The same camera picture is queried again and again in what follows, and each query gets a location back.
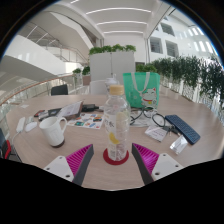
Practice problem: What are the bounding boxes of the green tote bag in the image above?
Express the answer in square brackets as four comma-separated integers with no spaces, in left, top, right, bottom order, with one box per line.
[122,71,161,109]

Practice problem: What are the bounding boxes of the black cable bundle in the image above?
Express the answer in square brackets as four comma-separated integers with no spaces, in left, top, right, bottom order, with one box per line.
[129,106,181,136]

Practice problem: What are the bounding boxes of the white power adapter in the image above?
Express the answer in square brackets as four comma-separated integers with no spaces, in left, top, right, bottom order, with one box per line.
[15,116,27,134]

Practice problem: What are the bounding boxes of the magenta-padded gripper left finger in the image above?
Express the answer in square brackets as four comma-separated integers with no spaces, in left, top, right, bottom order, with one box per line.
[43,143,95,187]

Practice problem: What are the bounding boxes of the colourful sticker sheet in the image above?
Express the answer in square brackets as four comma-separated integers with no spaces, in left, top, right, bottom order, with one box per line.
[67,112,106,130]

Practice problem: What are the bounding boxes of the clear plastic packet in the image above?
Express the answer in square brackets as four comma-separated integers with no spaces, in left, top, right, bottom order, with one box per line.
[169,134,189,155]

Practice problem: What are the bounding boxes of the white planter cabinet with plants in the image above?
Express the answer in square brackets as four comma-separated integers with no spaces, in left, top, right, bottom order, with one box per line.
[88,43,137,83]

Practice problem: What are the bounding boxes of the black chair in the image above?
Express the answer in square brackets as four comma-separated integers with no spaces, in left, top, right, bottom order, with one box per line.
[50,84,69,97]

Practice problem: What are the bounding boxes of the row of green hedge plants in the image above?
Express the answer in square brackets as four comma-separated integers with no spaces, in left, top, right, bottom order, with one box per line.
[135,54,224,111]

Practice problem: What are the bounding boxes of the small black pouch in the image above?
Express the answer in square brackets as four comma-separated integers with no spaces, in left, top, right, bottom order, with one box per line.
[81,103,100,113]

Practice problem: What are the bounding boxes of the white chair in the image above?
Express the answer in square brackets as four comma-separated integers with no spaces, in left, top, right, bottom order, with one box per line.
[89,79,109,95]

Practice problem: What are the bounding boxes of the black notebook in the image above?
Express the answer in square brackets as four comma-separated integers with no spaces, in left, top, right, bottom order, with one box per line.
[38,107,63,122]

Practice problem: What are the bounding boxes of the ceiling light strips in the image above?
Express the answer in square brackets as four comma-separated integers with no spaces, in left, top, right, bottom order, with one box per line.
[85,6,153,35]

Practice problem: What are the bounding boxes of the flat round red coaster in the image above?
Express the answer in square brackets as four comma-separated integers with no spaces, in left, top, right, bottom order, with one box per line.
[102,147,130,166]

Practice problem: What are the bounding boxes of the open paper booklet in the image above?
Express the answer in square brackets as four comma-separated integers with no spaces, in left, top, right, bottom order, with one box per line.
[56,100,84,121]

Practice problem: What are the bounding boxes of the white mug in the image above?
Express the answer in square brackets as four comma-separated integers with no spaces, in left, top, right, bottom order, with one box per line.
[38,116,68,148]

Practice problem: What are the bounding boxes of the potted green plant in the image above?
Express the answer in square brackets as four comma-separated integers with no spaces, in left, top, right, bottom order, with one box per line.
[72,67,83,88]
[81,65,92,86]

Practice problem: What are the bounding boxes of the dark red phone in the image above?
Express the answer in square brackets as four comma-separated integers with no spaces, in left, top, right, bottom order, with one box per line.
[33,109,46,118]

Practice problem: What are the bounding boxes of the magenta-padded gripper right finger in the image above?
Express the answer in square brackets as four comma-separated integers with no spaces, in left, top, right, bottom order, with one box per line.
[131,142,185,186]

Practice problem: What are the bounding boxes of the white computer mouse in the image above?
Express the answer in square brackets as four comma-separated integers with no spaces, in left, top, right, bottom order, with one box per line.
[24,121,38,133]

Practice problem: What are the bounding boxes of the clear bottle with tan cap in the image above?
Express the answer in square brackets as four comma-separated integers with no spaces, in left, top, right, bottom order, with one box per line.
[103,84,132,162]

